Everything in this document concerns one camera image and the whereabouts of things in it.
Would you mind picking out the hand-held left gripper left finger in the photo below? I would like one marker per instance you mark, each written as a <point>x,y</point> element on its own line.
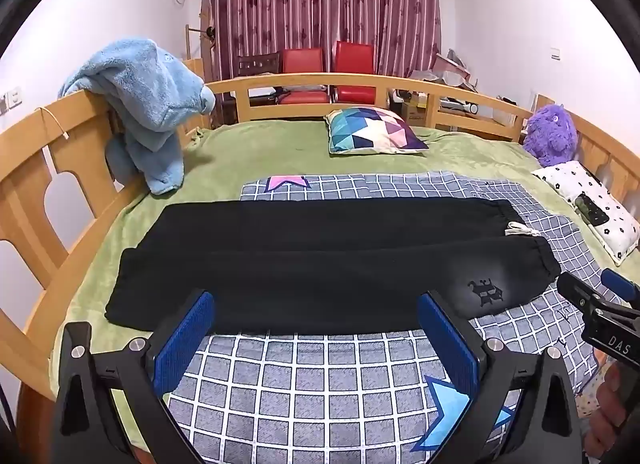
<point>182,344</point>

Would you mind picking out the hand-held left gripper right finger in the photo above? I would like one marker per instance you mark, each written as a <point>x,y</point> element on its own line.
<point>447,344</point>

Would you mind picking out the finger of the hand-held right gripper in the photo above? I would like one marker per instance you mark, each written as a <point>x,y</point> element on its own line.
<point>580,291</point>
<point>622,286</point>

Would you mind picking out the black pants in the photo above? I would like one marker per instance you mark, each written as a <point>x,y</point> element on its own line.
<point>325,254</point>

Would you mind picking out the person's right hand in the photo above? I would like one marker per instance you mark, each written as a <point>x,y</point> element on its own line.
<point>607,404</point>

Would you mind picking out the white flower print pillow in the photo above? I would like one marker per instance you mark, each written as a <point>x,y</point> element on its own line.
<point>565,179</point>

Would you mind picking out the grey checked blanket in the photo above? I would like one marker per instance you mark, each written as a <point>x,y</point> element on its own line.
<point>310,394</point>

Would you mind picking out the purple plush toy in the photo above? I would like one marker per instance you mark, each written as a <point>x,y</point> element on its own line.
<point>550,137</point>

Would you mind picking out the green bedspread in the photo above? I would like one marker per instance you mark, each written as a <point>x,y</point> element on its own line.
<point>260,149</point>

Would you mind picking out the geometric patterned pillow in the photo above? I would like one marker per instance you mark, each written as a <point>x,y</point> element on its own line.
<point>372,129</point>

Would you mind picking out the cardboard box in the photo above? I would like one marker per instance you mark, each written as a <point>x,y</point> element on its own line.
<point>415,112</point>

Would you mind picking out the blue plush garment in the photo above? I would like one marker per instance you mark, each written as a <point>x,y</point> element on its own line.
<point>145,89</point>

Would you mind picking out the dark wooden chair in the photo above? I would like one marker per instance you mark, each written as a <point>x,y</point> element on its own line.
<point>257,64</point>

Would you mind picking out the red chair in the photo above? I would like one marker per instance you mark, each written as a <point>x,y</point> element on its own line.
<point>354,59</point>
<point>302,62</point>

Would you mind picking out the wooden bed frame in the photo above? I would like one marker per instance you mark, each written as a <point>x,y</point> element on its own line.
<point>30,144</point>

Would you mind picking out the white wall switch panel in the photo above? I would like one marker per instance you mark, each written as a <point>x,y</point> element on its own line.
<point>12,98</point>

